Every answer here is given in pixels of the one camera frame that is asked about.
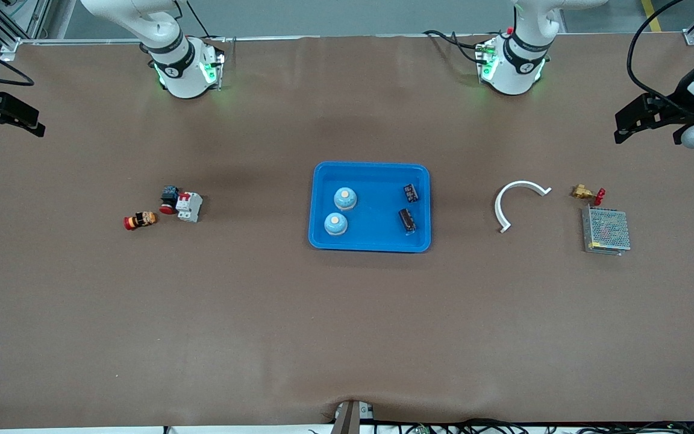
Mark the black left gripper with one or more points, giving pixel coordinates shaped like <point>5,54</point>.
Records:
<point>678,105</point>

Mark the long brown electrolytic capacitor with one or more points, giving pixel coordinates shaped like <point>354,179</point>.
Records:
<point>408,221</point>

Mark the blue bell with tan button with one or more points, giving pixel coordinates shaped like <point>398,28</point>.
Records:
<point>345,199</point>
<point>335,226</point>

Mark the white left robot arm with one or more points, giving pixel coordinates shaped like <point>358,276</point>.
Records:
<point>512,72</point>

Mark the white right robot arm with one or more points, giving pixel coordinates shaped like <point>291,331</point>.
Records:
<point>181,75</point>

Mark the blue plastic tray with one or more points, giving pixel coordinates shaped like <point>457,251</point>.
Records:
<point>377,232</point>

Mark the metal mesh power supply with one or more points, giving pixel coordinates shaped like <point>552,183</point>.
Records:
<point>606,229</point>

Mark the red and orange push button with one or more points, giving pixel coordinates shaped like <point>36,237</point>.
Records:
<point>140,220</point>

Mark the red and black emergency button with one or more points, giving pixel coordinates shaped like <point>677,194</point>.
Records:
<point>170,196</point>

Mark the white and red circuit breaker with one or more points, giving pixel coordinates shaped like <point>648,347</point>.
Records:
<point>189,207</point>

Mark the brown table mat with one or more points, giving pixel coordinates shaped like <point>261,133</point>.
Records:
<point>347,337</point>

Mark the brown camera mount post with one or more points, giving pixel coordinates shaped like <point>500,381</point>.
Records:
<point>347,422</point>

